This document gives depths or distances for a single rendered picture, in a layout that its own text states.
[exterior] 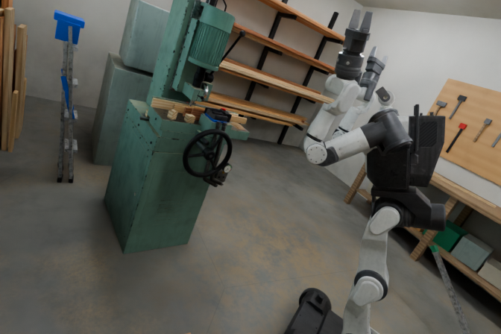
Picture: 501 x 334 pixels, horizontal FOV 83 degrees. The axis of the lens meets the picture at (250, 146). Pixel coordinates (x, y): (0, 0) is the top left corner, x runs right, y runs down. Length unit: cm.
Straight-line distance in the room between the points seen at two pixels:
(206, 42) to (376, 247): 131
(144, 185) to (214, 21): 96
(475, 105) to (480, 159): 64
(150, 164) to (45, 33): 261
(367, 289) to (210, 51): 139
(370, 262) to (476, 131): 293
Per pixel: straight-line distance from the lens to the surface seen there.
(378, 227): 140
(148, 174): 168
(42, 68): 406
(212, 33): 163
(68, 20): 220
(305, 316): 185
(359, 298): 155
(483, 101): 425
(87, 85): 408
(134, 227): 189
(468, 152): 417
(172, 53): 184
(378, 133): 113
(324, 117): 110
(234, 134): 180
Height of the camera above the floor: 138
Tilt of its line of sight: 18 degrees down
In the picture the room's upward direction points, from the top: 22 degrees clockwise
